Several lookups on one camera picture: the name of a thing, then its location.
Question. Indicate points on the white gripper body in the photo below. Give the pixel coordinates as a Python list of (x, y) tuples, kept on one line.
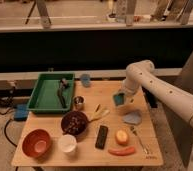
[(129, 87)]

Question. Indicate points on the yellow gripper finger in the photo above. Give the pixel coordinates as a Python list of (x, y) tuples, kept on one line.
[(128, 101)]

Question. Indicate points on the teal green sponge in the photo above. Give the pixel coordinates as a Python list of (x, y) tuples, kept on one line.
[(119, 99)]

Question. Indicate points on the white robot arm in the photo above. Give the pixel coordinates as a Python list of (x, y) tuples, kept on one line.
[(181, 102)]

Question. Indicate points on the dark bowl with food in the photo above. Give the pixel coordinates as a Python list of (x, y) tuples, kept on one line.
[(74, 123)]

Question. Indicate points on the red bowl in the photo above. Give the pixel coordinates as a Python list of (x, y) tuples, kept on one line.
[(36, 143)]

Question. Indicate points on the grey blue cloth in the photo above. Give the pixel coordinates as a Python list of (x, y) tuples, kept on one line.
[(133, 117)]

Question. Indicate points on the metal fork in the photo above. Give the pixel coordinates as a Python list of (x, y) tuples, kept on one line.
[(133, 130)]

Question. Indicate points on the yellow banana peel toy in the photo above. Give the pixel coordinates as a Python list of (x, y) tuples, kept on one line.
[(99, 113)]

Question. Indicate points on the black remote control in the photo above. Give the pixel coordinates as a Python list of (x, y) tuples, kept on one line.
[(101, 137)]

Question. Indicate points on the blue cup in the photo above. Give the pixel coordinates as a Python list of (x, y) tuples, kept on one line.
[(85, 80)]

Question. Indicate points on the small metal cup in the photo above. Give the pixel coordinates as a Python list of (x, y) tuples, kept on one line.
[(78, 102)]

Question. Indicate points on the orange carrot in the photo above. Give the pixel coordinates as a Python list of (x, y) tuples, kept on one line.
[(122, 152)]

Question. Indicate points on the black brush in tray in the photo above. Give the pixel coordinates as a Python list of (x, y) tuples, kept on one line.
[(63, 84)]

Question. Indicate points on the white cup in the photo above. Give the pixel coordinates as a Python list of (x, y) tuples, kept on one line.
[(67, 144)]

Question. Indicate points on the green plastic tray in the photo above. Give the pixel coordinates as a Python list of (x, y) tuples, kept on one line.
[(44, 97)]

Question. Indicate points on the blue box on floor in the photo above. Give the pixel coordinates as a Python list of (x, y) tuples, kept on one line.
[(21, 112)]

